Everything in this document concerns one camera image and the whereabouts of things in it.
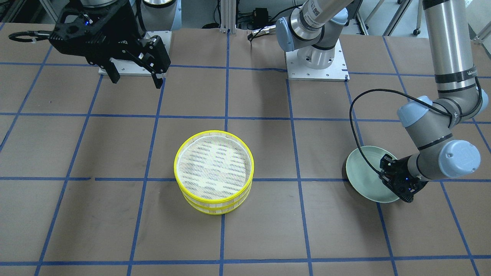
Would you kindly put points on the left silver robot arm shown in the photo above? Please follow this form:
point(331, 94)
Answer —
point(315, 26)

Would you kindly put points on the yellow steamer layer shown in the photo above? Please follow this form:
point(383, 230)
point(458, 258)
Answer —
point(213, 166)
point(217, 208)

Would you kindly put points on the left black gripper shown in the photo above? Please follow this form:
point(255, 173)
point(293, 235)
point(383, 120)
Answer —
point(400, 167)

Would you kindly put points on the light green plate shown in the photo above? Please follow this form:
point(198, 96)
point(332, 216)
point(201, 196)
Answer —
point(364, 180)

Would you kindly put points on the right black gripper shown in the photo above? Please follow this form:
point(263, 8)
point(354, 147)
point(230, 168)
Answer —
point(119, 35)

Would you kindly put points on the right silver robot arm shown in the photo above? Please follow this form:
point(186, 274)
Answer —
point(156, 15)

